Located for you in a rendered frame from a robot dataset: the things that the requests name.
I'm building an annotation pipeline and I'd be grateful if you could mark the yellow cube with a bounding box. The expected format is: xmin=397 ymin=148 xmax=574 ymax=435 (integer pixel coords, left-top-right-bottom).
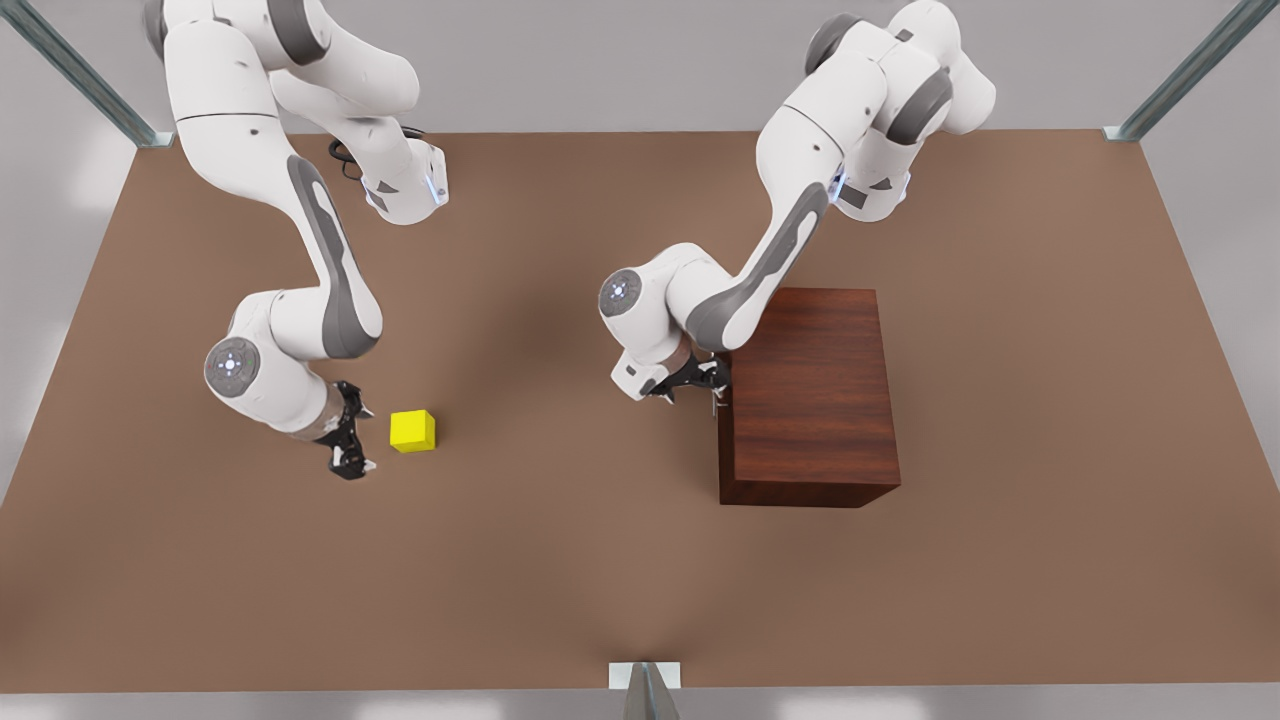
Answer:
xmin=389 ymin=408 xmax=439 ymax=455

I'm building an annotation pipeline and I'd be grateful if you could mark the dark wooden cabinet box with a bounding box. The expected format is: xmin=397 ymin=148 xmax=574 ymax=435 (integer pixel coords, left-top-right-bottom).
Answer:
xmin=716 ymin=287 xmax=902 ymax=510

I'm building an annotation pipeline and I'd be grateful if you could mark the black cable loop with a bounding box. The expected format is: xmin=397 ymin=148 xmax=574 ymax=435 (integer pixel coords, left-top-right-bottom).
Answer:
xmin=327 ymin=124 xmax=427 ymax=183

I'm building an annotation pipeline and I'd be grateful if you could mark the silver frame post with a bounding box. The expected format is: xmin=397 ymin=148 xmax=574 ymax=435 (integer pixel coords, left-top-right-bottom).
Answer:
xmin=609 ymin=661 xmax=684 ymax=720
xmin=1102 ymin=0 xmax=1280 ymax=144
xmin=0 ymin=0 xmax=175 ymax=150

